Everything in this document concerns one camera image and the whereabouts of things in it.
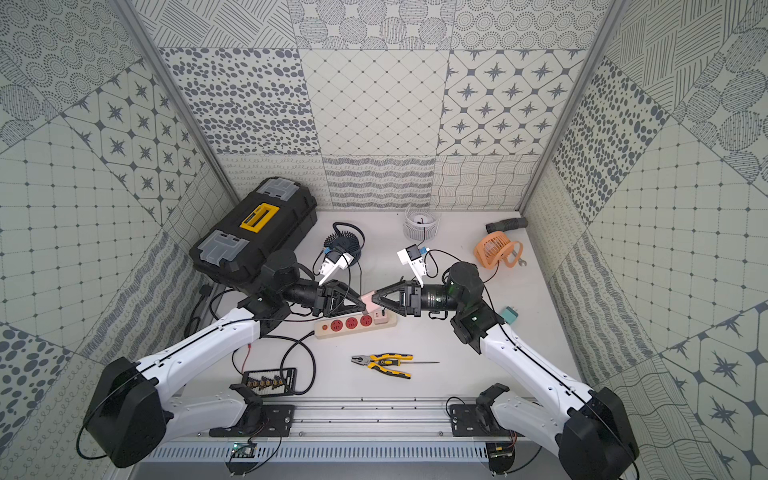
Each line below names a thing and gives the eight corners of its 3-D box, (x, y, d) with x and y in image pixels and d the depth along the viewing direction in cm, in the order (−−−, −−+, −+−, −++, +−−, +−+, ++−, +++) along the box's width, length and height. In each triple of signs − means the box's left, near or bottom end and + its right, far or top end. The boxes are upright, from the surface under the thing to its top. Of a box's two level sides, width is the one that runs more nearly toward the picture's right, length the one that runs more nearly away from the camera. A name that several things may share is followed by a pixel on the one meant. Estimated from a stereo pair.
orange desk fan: (480, 278, 103) (489, 257, 93) (468, 259, 108) (475, 238, 98) (519, 263, 107) (531, 242, 97) (505, 246, 112) (515, 225, 102)
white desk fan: (403, 245, 111) (404, 233, 106) (403, 222, 118) (403, 210, 113) (440, 245, 111) (442, 233, 106) (437, 222, 118) (439, 210, 113)
